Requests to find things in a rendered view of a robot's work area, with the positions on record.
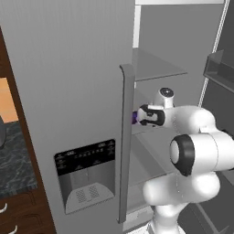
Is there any brown wooden cabinet panel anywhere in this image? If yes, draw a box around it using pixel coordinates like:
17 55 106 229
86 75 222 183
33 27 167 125
0 27 58 234

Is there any grey fridge door handle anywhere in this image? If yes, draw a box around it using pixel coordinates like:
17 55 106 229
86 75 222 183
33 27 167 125
116 63 136 225

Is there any dark fridge door bin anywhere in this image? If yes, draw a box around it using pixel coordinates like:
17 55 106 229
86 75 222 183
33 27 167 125
202 49 234 94

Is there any white fridge crisper drawer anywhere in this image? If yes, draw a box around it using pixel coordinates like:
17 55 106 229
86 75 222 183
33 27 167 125
122 206 157 234

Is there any brown wooden drawer front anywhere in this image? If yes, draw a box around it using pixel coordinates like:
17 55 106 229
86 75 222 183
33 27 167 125
0 189 42 219
0 213 49 234

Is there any open grey fridge door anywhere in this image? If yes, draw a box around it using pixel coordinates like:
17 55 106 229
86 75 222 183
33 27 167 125
178 0 234 234

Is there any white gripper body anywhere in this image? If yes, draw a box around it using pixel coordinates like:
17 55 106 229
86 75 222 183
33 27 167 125
136 104 150 127

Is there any grey fridge door with dispenser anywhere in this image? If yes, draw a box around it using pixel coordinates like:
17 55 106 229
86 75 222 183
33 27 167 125
0 0 137 234

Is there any glass fridge shelf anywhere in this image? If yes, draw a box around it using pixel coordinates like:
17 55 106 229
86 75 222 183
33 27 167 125
127 126 178 186
132 47 188 82

